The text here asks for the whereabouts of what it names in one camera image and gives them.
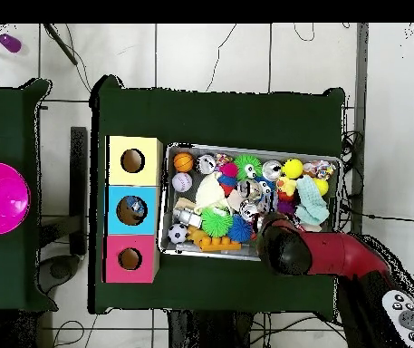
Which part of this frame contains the white toy baseball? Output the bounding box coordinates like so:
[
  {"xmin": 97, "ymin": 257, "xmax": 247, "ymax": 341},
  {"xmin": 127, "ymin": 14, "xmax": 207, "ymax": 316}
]
[{"xmin": 171, "ymin": 171, "xmax": 194, "ymax": 193}]

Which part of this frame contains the silver plastic toy truck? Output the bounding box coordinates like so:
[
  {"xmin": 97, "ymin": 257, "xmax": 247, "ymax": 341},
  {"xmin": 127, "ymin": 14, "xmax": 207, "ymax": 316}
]
[{"xmin": 172, "ymin": 208, "xmax": 203, "ymax": 228}]

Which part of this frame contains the purple bottle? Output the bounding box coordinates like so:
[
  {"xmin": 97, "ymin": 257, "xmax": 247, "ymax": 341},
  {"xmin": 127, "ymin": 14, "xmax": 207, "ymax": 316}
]
[{"xmin": 0, "ymin": 33, "xmax": 23, "ymax": 54}]

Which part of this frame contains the dark green tablecloth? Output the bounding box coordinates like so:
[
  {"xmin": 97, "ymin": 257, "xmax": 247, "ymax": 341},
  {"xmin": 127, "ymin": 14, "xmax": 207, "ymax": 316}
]
[
  {"xmin": 0, "ymin": 78, "xmax": 59, "ymax": 314},
  {"xmin": 88, "ymin": 74, "xmax": 346, "ymax": 314}
]

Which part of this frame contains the black power cable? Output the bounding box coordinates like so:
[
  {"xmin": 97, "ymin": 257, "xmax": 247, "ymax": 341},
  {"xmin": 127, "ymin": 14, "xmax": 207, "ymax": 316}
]
[{"xmin": 340, "ymin": 205, "xmax": 414, "ymax": 223}]

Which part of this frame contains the small green fuzzy eyed ball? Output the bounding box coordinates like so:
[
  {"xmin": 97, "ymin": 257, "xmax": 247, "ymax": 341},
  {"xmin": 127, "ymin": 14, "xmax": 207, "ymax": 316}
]
[{"xmin": 233, "ymin": 154, "xmax": 263, "ymax": 182}]

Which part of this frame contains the black and white soccer ball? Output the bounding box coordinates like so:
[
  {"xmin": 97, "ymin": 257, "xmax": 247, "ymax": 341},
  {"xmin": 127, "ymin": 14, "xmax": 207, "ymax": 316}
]
[{"xmin": 168, "ymin": 222, "xmax": 188, "ymax": 245}]

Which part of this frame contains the wooden box with three holes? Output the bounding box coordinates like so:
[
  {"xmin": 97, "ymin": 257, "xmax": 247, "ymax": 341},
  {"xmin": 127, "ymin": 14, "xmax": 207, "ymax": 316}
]
[{"xmin": 104, "ymin": 135, "xmax": 165, "ymax": 285}]

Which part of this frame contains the blue fuzzy eyed ball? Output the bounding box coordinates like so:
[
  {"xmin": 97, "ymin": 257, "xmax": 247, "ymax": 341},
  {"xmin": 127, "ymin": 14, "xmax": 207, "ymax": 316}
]
[{"xmin": 255, "ymin": 176, "xmax": 276, "ymax": 195}]

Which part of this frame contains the shallow metal mesh bin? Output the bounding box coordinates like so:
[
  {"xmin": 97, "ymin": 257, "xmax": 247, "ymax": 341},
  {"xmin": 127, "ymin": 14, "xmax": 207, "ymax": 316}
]
[{"xmin": 157, "ymin": 142, "xmax": 343, "ymax": 267}]

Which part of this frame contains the pink plastic object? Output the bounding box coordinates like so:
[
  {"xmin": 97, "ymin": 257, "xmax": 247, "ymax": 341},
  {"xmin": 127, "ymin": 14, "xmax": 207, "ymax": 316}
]
[{"xmin": 0, "ymin": 161, "xmax": 31, "ymax": 236}]

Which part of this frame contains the yellow smiley ball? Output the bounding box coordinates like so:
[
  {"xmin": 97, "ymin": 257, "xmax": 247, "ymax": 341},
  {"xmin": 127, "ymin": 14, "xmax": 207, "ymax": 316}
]
[{"xmin": 281, "ymin": 158, "xmax": 304, "ymax": 179}]

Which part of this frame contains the large green fuzzy eyed ball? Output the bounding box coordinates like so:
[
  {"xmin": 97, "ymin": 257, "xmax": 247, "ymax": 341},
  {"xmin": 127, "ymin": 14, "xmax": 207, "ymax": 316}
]
[{"xmin": 200, "ymin": 207, "xmax": 235, "ymax": 239}]

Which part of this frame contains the light blue cloth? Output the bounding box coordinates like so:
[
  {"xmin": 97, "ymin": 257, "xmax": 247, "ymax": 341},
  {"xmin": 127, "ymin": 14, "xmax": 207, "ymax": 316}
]
[{"xmin": 294, "ymin": 174, "xmax": 331, "ymax": 227}]

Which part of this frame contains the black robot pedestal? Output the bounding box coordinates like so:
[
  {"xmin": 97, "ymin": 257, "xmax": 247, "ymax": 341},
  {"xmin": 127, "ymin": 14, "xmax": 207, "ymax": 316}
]
[{"xmin": 166, "ymin": 309, "xmax": 255, "ymax": 348}]

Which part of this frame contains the purple spiky ball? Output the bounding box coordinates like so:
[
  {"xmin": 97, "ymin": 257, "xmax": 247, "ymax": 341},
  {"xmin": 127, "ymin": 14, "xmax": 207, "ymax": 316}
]
[{"xmin": 276, "ymin": 198, "xmax": 296, "ymax": 216}]

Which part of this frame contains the orange toy basketball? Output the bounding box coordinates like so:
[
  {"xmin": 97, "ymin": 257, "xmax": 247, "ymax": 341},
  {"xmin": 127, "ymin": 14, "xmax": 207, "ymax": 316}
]
[{"xmin": 172, "ymin": 151, "xmax": 196, "ymax": 173}]

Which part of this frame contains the black rod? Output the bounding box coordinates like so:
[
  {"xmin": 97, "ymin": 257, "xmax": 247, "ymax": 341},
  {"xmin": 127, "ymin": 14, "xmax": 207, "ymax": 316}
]
[{"xmin": 43, "ymin": 23, "xmax": 80, "ymax": 66}]

